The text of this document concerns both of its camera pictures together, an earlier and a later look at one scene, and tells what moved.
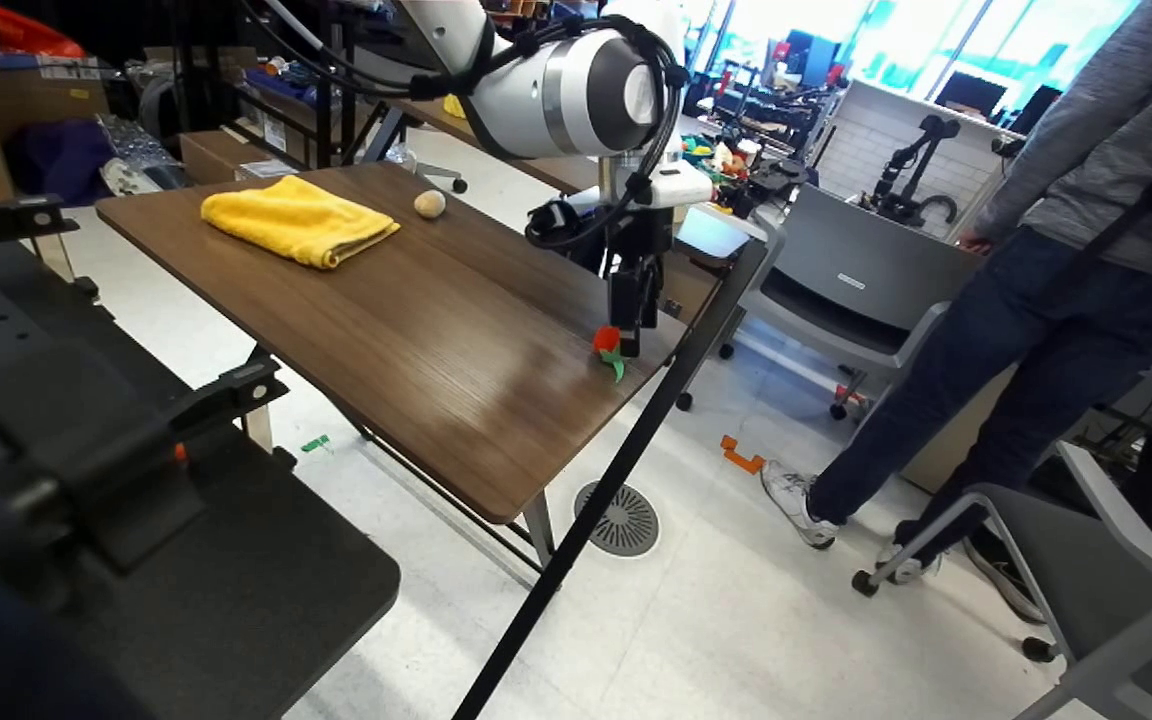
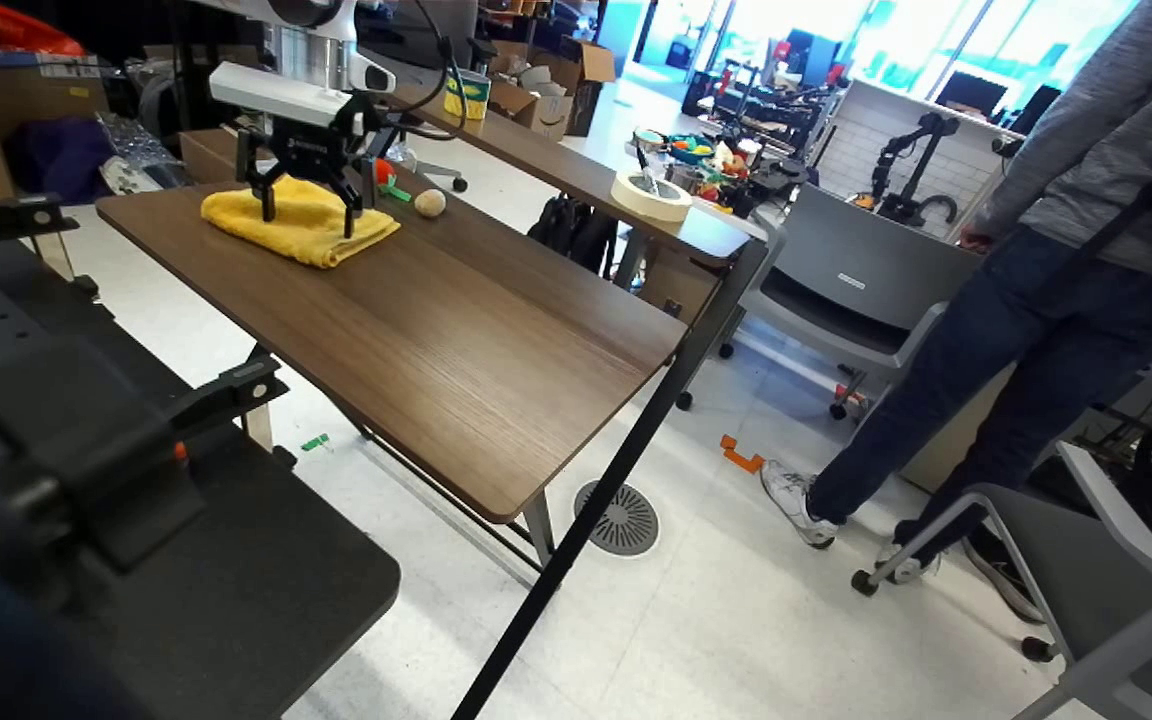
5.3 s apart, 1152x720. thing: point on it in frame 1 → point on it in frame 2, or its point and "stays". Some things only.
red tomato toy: [606, 346] → [382, 170]
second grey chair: [1129, 616] stays
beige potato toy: [430, 200] stays
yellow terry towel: [300, 215] stays
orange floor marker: [740, 457] stays
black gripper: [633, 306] → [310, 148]
